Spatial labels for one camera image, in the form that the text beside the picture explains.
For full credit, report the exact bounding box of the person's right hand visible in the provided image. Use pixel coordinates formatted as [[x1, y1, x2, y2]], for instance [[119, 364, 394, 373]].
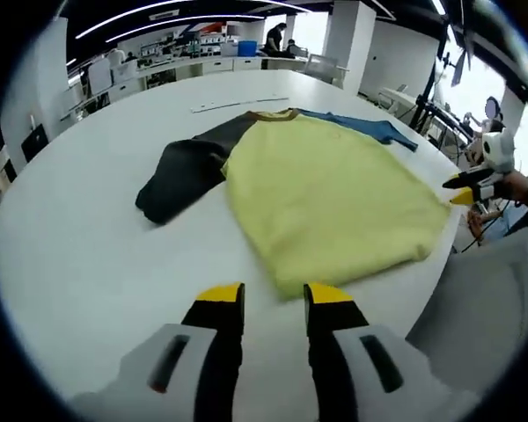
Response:
[[495, 170, 528, 208]]

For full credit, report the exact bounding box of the yellow blue grey garment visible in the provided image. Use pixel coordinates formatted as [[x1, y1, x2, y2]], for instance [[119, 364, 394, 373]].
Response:
[[135, 107, 452, 302]]

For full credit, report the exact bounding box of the long curved ceiling light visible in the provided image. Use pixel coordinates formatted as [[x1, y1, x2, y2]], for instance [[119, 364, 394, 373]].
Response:
[[73, 3, 268, 41]]

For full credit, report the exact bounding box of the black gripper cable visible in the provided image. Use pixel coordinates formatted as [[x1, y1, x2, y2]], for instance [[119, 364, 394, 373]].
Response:
[[459, 197, 518, 255]]

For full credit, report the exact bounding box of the white square pillar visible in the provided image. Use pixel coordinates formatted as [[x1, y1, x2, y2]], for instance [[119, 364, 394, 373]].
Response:
[[323, 0, 378, 90], [0, 17, 70, 172]]

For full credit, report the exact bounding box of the black tripod stand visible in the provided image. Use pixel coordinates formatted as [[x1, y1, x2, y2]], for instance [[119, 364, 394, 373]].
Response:
[[415, 8, 473, 134]]

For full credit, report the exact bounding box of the long white workbench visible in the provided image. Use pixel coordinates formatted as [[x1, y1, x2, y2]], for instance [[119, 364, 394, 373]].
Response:
[[65, 51, 310, 112]]

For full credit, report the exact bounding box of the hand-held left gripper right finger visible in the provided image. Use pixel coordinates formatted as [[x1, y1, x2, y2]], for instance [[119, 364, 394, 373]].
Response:
[[302, 281, 480, 422]]

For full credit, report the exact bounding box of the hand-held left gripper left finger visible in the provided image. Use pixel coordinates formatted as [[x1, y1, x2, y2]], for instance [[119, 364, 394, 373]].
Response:
[[70, 281, 246, 422]]

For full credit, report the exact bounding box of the black low cabinet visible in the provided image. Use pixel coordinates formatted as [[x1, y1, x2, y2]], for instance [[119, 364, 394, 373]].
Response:
[[20, 124, 50, 162]]

